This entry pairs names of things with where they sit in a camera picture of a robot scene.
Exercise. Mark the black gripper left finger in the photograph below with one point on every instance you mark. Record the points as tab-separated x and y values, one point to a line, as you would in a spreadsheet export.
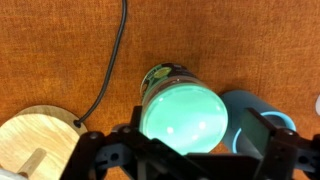
137	118

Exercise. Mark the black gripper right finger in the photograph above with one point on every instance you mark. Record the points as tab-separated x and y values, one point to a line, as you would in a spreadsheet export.
258	130

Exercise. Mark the green jar lid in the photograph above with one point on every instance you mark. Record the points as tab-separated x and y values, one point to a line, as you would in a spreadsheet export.
185	118

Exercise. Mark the orange fabric couch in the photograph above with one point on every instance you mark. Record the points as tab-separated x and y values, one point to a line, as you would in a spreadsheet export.
216	36

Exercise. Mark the wooden lamp base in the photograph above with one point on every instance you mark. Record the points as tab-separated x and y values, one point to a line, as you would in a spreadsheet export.
36	140

